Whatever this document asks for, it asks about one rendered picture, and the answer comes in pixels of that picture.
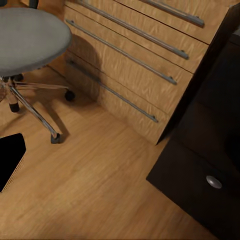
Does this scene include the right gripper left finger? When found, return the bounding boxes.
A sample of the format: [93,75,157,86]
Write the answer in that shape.
[0,133,26,193]

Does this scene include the swivel chair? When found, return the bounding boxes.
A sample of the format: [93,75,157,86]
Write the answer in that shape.
[0,0,75,144]

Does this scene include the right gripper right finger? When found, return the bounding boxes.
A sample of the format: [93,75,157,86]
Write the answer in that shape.
[224,133,240,173]

